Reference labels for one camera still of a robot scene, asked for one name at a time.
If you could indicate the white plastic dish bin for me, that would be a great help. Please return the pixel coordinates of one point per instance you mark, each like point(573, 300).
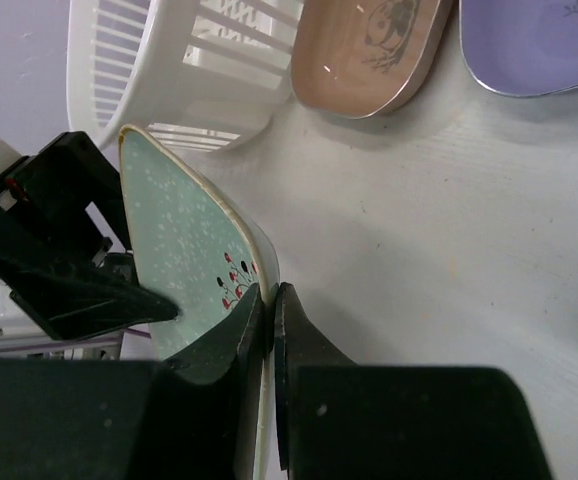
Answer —
point(197, 75)

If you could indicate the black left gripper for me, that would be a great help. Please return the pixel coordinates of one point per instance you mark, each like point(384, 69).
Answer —
point(48, 194)

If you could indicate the teal rectangular divided plate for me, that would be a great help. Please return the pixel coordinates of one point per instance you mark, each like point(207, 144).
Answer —
point(192, 244)

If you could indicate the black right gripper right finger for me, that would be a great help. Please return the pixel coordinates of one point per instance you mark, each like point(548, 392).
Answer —
point(338, 419)

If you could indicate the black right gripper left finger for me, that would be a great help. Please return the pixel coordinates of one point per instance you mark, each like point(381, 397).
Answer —
point(191, 416)

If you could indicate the brown square panda dish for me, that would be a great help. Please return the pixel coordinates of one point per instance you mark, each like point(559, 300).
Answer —
point(360, 59)

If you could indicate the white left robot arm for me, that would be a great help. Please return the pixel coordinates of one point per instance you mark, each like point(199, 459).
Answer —
point(65, 249)

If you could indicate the purple square panda dish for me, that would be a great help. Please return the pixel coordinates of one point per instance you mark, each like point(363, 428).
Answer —
point(521, 48)

